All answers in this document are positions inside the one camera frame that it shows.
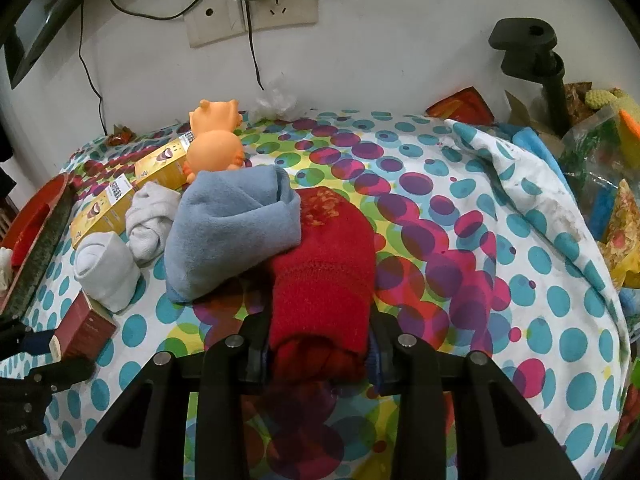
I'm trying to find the white knotted sock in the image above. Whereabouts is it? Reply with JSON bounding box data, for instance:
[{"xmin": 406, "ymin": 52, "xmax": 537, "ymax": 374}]
[{"xmin": 126, "ymin": 182, "xmax": 181, "ymax": 266}]

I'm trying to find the dark red small box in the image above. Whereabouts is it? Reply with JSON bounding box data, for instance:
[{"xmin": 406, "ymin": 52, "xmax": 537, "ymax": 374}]
[{"xmin": 49, "ymin": 292, "xmax": 116, "ymax": 362}]

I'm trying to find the red round tray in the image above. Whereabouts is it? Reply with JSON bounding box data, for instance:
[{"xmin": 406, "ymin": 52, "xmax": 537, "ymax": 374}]
[{"xmin": 1, "ymin": 174, "xmax": 74, "ymax": 318}]

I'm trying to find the red sock with gold print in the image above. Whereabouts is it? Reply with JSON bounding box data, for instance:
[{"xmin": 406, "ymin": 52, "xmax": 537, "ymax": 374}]
[{"xmin": 269, "ymin": 186, "xmax": 376, "ymax": 384}]

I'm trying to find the black hanging cable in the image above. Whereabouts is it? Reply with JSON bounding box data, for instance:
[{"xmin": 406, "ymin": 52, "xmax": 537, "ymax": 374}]
[{"xmin": 78, "ymin": 1, "xmax": 110, "ymax": 137}]

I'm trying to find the white wall socket plate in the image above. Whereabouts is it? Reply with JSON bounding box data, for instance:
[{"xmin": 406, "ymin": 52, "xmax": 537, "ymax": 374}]
[{"xmin": 184, "ymin": 0, "xmax": 319, "ymax": 48}]

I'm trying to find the orange rubber toy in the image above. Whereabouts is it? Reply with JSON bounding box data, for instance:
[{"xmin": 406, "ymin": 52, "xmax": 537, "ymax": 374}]
[{"xmin": 182, "ymin": 100, "xmax": 245, "ymax": 184}]

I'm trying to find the light blue sock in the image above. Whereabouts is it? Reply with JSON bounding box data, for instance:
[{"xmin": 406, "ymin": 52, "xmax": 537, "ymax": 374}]
[{"xmin": 164, "ymin": 165, "xmax": 302, "ymax": 304}]

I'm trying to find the red snack packet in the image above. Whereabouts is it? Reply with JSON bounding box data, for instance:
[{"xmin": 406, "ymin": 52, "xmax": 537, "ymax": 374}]
[{"xmin": 425, "ymin": 87, "xmax": 495, "ymax": 126}]

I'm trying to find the yellow smiley box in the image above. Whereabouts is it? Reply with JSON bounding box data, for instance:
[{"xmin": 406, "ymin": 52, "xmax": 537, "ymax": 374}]
[
  {"xmin": 134, "ymin": 131, "xmax": 194, "ymax": 190},
  {"xmin": 70, "ymin": 174, "xmax": 136, "ymax": 248}
]

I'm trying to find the polka dot tablecloth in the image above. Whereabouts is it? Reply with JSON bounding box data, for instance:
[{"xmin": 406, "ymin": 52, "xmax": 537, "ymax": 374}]
[{"xmin": 27, "ymin": 110, "xmax": 629, "ymax": 479}]

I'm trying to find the small red wrapper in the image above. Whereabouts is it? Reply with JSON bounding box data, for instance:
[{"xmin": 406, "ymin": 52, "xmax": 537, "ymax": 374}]
[{"xmin": 106, "ymin": 125, "xmax": 136, "ymax": 146}]

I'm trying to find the clear bag of toys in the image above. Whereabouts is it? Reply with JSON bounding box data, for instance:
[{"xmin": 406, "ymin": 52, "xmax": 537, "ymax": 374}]
[{"xmin": 556, "ymin": 81, "xmax": 640, "ymax": 291}]

